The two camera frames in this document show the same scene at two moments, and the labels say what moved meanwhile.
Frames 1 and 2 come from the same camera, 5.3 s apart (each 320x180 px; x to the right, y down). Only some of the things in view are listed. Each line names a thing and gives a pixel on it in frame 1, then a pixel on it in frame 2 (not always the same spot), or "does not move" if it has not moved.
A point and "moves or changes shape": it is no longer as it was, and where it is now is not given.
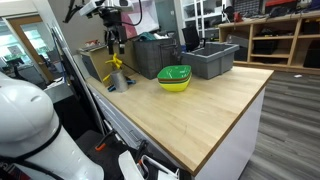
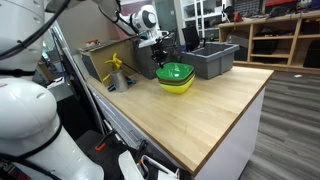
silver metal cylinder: (120, 82) does not move
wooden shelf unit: (288, 41) does not move
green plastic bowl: (175, 72) moves or changes shape
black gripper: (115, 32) → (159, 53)
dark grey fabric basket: (151, 55) does not move
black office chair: (191, 37) does not move
